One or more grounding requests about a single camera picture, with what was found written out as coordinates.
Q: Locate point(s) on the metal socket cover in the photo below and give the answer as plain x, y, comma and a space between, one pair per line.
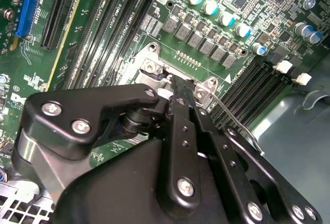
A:
163, 79

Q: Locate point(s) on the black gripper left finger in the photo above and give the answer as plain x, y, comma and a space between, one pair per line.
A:
51, 131

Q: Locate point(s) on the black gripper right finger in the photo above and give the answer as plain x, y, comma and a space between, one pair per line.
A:
257, 177

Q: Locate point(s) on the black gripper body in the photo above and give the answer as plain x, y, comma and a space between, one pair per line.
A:
123, 190

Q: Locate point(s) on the metal locking lever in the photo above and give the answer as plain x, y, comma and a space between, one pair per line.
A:
229, 111

